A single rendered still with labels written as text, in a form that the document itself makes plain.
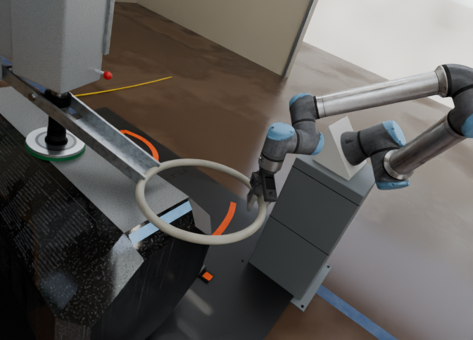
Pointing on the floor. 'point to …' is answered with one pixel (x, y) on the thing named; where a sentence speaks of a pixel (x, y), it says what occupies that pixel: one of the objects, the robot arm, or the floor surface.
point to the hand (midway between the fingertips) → (256, 210)
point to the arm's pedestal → (308, 226)
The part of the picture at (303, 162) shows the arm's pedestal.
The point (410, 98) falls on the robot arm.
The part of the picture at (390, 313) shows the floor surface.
